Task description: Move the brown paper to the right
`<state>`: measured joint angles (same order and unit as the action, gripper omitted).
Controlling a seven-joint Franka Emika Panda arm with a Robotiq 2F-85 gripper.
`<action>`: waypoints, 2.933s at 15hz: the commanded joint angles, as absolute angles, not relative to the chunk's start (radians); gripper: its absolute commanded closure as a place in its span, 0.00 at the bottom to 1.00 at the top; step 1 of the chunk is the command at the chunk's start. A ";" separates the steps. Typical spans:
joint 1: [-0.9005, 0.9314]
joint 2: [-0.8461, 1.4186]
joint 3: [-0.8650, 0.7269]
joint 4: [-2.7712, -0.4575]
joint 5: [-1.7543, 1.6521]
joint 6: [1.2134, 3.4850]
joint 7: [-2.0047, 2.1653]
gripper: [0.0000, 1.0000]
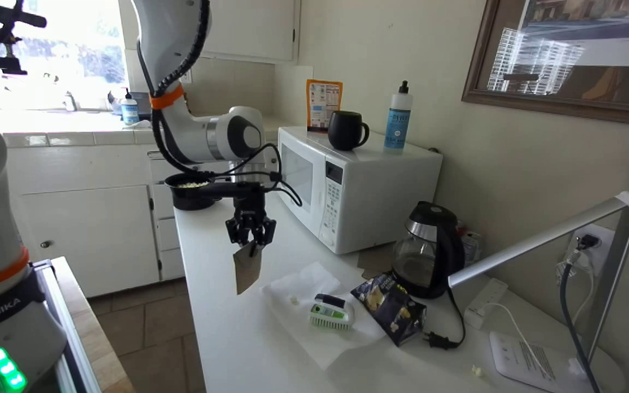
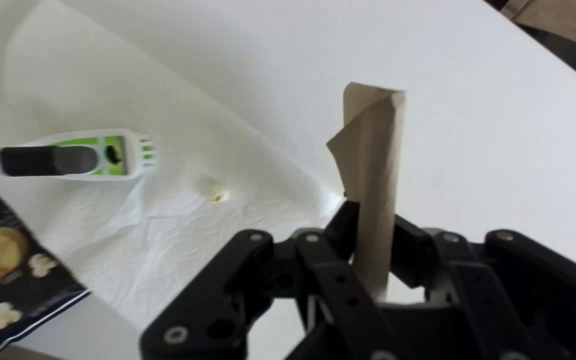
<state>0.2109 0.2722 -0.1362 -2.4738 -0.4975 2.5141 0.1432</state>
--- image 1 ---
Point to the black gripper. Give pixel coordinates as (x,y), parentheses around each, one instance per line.
(250,209)

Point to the brown paper piece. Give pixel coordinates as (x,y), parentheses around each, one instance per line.
(247,269)

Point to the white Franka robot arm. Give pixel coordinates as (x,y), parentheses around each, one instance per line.
(206,134)

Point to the white paper towel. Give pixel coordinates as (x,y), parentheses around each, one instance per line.
(293,292)

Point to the green white black small device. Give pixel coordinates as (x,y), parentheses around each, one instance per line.
(328,310)

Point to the white microwave oven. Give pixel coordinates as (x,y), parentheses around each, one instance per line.
(373,189)

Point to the black mug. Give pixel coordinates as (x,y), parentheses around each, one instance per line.
(344,132)

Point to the orange framed card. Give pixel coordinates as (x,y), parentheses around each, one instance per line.
(321,102)

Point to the black popcorn snack bag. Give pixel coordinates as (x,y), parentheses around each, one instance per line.
(392,308)

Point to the white base cabinet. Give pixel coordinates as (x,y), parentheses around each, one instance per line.
(89,220)

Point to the blue soap bottle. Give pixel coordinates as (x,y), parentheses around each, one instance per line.
(130,111)

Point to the black glass electric kettle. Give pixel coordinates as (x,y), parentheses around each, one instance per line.
(426,252)

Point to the blue spray bottle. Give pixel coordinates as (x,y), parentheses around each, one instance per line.
(399,122)

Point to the robot stand table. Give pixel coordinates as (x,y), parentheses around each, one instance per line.
(89,341)

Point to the white upper cabinet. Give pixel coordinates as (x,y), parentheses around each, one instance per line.
(253,28)

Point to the loose popcorn piece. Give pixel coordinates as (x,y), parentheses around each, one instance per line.
(476,372)

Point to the white desk lamp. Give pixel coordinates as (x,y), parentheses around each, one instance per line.
(533,244)

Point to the wooden framed picture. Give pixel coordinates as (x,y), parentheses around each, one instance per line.
(583,44)

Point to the white wall outlet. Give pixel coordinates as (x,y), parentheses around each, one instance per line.
(601,254)

